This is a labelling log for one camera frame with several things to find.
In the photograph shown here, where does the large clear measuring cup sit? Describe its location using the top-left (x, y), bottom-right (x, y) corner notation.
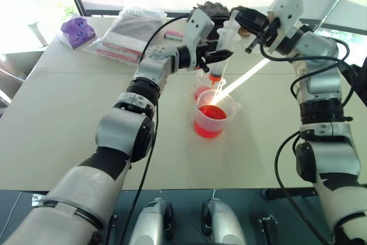
top-left (193, 88), bottom-right (242, 143)

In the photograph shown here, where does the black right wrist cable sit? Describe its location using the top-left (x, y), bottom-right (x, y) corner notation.
top-left (259, 37), bottom-right (355, 108)

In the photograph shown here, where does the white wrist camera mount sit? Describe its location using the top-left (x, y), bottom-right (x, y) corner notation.
top-left (267, 0), bottom-right (304, 56)
top-left (182, 8), bottom-right (215, 54)

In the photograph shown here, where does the metal clamp bracket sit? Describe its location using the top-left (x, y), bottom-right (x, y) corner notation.
top-left (257, 214), bottom-right (279, 245)

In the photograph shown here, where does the plastic bag with boxes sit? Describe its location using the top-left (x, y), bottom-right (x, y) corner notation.
top-left (83, 6), bottom-right (167, 63)

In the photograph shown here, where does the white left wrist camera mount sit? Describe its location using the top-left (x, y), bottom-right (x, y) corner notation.
top-left (182, 8), bottom-right (215, 54)

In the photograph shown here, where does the dark fabric object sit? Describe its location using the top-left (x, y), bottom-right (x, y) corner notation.
top-left (347, 55), bottom-right (367, 120)

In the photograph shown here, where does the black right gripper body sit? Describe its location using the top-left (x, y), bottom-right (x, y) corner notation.
top-left (245, 16), bottom-right (284, 54)

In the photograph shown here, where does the black table frame bar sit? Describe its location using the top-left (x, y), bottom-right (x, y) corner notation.
top-left (262, 186), bottom-right (319, 201)

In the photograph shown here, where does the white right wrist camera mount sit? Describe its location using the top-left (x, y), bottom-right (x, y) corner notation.
top-left (267, 0), bottom-right (304, 56)

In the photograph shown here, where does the beige side shelf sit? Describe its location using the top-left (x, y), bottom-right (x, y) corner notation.
top-left (0, 44), bottom-right (49, 112)

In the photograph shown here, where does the clear plastic syringe orange tip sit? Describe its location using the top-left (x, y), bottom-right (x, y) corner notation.
top-left (208, 9), bottom-right (242, 87)

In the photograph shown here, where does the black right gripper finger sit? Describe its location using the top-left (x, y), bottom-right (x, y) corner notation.
top-left (232, 6), bottom-right (270, 24)
top-left (235, 16), bottom-right (267, 36)

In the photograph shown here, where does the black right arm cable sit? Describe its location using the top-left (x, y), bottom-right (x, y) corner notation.
top-left (274, 129), bottom-right (331, 245)

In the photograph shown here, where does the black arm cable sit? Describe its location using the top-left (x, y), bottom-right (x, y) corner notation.
top-left (274, 129), bottom-right (331, 245)
top-left (118, 15), bottom-right (190, 245)

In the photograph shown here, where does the white cylindrical post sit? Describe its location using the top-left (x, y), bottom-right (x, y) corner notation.
top-left (27, 20), bottom-right (48, 48)

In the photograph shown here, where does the pink marker pen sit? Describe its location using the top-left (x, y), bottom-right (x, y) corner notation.
top-left (163, 30), bottom-right (184, 41)

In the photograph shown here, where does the small clear measuring cup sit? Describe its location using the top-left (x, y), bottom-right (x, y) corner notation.
top-left (193, 70), bottom-right (227, 102)

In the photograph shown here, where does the dark lumpy object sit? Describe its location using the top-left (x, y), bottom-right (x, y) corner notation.
top-left (191, 0), bottom-right (231, 18)

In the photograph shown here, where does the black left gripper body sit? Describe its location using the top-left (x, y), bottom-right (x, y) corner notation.
top-left (190, 40), bottom-right (212, 74)

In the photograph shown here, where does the silver rounded robot leg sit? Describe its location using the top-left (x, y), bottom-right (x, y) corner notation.
top-left (128, 197), bottom-right (174, 245)
top-left (201, 196), bottom-right (247, 245)

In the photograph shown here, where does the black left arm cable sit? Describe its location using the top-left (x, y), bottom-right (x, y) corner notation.
top-left (118, 15), bottom-right (190, 245)

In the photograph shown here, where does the purple tissue pack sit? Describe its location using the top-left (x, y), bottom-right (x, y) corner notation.
top-left (59, 16), bottom-right (96, 49)

